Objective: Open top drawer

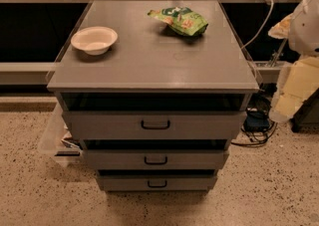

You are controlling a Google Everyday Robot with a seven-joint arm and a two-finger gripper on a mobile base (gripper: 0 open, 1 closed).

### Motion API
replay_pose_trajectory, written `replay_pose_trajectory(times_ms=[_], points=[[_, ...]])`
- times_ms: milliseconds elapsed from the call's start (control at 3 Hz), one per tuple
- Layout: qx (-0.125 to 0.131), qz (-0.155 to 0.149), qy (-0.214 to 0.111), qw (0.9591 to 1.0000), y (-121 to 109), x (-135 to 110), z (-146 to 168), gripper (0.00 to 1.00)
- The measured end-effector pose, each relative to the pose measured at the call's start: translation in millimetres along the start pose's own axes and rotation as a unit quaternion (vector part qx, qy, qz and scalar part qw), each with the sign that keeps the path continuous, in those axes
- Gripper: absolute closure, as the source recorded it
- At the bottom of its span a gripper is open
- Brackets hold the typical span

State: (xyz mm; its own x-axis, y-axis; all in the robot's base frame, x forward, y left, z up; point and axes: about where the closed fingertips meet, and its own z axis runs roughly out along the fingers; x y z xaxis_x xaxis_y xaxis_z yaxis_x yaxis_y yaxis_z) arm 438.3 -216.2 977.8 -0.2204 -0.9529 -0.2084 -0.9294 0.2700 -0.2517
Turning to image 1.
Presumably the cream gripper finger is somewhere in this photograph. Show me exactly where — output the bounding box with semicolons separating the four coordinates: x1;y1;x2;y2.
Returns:
268;14;292;39
269;57;319;123

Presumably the grey top drawer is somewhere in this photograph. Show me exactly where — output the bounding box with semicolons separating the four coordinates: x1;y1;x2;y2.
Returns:
63;112;246;140

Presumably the grey drawer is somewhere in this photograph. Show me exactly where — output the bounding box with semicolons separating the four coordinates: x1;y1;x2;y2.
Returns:
83;149;229;170
63;112;246;140
97;175;217;191

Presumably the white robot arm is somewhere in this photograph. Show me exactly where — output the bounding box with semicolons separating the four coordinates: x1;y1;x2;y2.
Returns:
268;0;319;122

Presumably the grey drawer cabinet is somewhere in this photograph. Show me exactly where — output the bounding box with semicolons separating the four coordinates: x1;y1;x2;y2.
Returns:
48;1;258;179

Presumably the grey middle drawer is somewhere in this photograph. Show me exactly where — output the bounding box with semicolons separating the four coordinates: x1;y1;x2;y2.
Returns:
83;149;229;170

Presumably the grey bottom drawer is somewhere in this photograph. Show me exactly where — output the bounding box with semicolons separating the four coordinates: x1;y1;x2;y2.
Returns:
97;175;217;191

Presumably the metal diagonal rod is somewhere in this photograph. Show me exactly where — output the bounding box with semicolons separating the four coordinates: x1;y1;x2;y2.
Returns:
267;39;287;67

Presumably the green chip bag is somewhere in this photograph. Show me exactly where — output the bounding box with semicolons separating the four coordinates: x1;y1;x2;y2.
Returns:
148;7;208;37

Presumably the white bowl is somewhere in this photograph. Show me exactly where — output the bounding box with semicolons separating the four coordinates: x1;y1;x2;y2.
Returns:
71;26;118;56

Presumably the white power cable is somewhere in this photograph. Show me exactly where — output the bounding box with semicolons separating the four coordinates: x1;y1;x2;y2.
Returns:
240;0;275;51

